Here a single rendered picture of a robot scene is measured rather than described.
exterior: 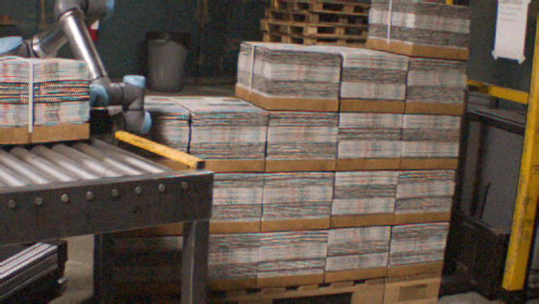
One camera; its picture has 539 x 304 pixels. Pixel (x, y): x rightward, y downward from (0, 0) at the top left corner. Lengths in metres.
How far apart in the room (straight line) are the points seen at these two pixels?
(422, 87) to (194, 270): 1.48
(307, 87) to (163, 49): 6.96
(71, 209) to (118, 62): 8.45
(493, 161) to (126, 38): 7.14
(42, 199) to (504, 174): 2.44
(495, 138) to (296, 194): 1.17
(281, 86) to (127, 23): 7.42
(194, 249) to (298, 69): 1.10
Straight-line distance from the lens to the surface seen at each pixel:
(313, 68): 2.88
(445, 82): 3.17
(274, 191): 2.90
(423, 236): 3.28
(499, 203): 3.69
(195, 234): 1.94
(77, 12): 2.60
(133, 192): 1.81
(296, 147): 2.90
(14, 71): 2.12
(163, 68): 9.81
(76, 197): 1.74
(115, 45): 10.11
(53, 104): 2.18
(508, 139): 3.62
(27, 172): 1.88
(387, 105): 3.04
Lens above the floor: 1.23
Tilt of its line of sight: 11 degrees down
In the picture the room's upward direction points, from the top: 4 degrees clockwise
